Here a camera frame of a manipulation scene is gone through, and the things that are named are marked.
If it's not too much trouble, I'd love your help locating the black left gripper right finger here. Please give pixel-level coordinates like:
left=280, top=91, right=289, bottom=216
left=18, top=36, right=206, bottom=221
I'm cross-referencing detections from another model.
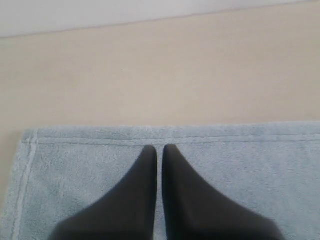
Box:
left=162, top=144, right=284, bottom=240

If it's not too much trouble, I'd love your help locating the light blue fluffy towel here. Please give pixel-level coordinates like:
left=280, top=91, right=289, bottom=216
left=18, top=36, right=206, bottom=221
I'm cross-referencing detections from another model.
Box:
left=0, top=122, right=320, bottom=240

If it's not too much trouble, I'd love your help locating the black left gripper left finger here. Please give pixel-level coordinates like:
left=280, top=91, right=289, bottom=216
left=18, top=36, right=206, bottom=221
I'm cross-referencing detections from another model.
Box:
left=49, top=145, right=158, bottom=240

